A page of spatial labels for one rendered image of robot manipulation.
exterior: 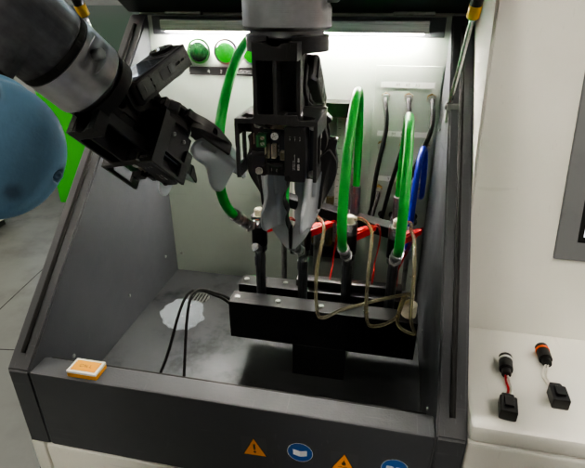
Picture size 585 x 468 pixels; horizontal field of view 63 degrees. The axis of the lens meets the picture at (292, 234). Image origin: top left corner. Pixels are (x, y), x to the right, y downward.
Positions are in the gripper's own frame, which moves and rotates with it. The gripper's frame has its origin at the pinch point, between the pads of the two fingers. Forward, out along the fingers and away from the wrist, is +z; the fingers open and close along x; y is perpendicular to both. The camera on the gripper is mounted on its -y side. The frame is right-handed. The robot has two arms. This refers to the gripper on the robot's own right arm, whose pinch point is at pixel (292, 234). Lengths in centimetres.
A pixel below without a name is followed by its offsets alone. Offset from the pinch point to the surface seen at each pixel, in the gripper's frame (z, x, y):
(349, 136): -6.1, 4.1, -18.5
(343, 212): 2.8, 4.2, -13.5
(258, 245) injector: 15.9, -11.4, -26.0
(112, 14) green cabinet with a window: -15, -168, -254
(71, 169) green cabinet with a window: 90, -219, -253
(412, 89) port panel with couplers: -7, 13, -57
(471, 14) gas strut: -20.8, 19.4, -34.6
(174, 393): 29.9, -18.7, -3.4
